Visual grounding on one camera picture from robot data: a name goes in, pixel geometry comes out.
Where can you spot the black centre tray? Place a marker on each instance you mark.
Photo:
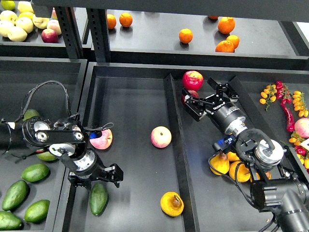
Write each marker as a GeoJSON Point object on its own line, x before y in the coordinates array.
{"type": "Point", "coordinates": [137, 99]}

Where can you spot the orange on shelf centre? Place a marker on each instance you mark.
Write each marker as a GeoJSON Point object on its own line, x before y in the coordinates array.
{"type": "Point", "coordinates": [185, 36]}

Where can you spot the orange cherry tomato bunch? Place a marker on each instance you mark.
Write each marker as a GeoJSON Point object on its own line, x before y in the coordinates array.
{"type": "Point", "coordinates": [268, 96]}

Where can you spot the red chili pepper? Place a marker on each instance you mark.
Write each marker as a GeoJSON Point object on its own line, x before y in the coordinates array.
{"type": "Point", "coordinates": [290, 123]}

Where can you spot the dark red apple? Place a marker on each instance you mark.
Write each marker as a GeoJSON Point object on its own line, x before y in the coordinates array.
{"type": "Point", "coordinates": [192, 92]}

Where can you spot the black left tray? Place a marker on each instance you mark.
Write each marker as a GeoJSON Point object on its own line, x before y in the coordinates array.
{"type": "Point", "coordinates": [60, 78]}

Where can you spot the large orange on shelf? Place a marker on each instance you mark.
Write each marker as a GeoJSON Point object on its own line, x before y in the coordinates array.
{"type": "Point", "coordinates": [226, 25]}

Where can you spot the yellow cherry tomato bunch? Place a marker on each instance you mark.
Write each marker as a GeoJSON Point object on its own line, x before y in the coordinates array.
{"type": "Point", "coordinates": [300, 104]}

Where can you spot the pink apple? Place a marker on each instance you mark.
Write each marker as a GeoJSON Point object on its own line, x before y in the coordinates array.
{"type": "Point", "coordinates": [160, 137]}
{"type": "Point", "coordinates": [102, 139]}

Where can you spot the black shelf post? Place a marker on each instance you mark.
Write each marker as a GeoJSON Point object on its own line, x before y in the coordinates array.
{"type": "Point", "coordinates": [97, 20]}

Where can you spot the pink apple left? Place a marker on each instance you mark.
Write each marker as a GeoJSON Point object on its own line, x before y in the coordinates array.
{"type": "Point", "coordinates": [102, 139]}

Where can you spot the black tray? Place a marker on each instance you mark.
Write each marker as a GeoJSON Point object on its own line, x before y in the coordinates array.
{"type": "Point", "coordinates": [60, 78]}
{"type": "Point", "coordinates": [137, 99]}

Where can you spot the orange behind post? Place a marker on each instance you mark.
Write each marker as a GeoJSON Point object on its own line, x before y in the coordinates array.
{"type": "Point", "coordinates": [111, 21]}

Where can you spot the orange on shelf left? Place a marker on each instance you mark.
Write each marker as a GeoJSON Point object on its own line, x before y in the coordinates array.
{"type": "Point", "coordinates": [125, 20]}

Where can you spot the red apple on shelf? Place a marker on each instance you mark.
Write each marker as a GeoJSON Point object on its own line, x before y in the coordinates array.
{"type": "Point", "coordinates": [49, 36]}

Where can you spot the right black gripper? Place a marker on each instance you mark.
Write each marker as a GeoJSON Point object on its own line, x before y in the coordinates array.
{"type": "Point", "coordinates": [219, 107]}

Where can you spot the small orange on shelf right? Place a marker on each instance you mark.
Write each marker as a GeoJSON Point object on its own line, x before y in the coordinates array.
{"type": "Point", "coordinates": [234, 40]}

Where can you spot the pink apple right edge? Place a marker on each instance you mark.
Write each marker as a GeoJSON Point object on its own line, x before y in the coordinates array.
{"type": "Point", "coordinates": [302, 127]}

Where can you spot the orange at shelf front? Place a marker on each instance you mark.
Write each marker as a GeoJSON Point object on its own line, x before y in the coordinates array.
{"type": "Point", "coordinates": [225, 46]}

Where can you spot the yellow pear with stem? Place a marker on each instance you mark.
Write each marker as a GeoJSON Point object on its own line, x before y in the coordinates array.
{"type": "Point", "coordinates": [220, 163]}

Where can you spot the pink apple centre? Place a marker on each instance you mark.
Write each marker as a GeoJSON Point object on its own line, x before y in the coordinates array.
{"type": "Point", "coordinates": [160, 137]}

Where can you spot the pale yellow apple front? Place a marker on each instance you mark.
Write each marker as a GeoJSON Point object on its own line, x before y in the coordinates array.
{"type": "Point", "coordinates": [17, 34]}

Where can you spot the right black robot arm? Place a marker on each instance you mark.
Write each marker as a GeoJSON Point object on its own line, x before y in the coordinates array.
{"type": "Point", "coordinates": [278, 183]}

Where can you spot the yellow pear with brown spot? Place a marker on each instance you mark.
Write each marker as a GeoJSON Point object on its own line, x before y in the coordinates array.
{"type": "Point", "coordinates": [171, 204]}

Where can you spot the dark green avocado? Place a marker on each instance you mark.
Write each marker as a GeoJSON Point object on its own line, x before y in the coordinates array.
{"type": "Point", "coordinates": [98, 198]}

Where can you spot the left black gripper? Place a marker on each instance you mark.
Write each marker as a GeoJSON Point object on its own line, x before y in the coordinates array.
{"type": "Point", "coordinates": [90, 168]}

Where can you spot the bright red apple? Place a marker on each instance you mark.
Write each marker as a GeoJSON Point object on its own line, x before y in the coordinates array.
{"type": "Point", "coordinates": [192, 80]}

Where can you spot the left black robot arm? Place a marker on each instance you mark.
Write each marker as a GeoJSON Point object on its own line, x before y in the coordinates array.
{"type": "Point", "coordinates": [66, 139]}

